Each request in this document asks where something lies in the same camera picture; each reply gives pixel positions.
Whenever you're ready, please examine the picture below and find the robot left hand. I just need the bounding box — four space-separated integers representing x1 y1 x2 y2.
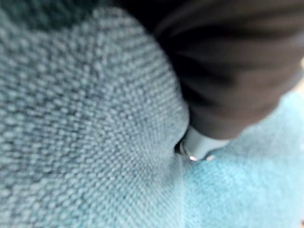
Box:
111 0 304 162

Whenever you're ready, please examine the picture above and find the teal woven fabric cushion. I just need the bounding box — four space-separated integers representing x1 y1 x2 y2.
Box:
0 0 304 228

